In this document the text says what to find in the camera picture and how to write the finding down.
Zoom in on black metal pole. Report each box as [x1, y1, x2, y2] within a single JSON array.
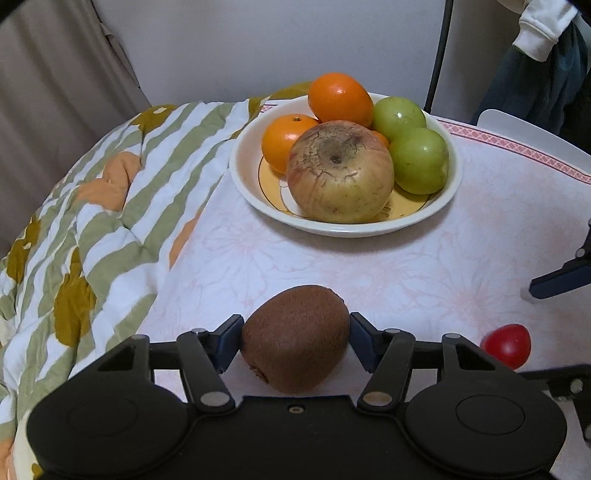
[[424, 0, 455, 114]]

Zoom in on red cherry tomato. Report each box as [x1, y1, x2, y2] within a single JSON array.
[[480, 324, 531, 370]]

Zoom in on cream oval bowl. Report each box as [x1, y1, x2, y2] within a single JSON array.
[[228, 92, 464, 238]]

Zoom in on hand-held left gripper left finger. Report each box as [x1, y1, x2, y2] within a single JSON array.
[[95, 314, 245, 414]]

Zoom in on dark teal garment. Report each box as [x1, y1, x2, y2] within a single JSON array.
[[475, 21, 591, 155]]

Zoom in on brown kiwi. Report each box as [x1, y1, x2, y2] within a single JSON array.
[[240, 285, 351, 394]]

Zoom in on green striped floral quilt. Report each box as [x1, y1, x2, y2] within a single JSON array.
[[0, 83, 315, 480]]

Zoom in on small green apple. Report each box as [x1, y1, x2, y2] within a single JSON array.
[[372, 97, 427, 144]]

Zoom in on large green apple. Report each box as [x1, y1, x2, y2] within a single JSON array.
[[389, 128, 450, 195]]

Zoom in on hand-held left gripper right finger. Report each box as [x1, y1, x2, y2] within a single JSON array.
[[349, 311, 498, 412]]

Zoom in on beige curtain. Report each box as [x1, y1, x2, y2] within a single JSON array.
[[0, 0, 153, 259]]

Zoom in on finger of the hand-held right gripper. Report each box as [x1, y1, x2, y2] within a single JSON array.
[[529, 217, 591, 300], [522, 364, 591, 450]]

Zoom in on large orange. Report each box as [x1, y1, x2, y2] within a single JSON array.
[[308, 73, 374, 129], [262, 114, 320, 175]]

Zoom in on white sleeved garment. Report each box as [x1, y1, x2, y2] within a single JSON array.
[[499, 0, 578, 62]]

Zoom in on white chair back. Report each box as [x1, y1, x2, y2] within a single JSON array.
[[475, 109, 591, 160]]

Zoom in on red yellow apple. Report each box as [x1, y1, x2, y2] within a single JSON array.
[[286, 121, 395, 224]]

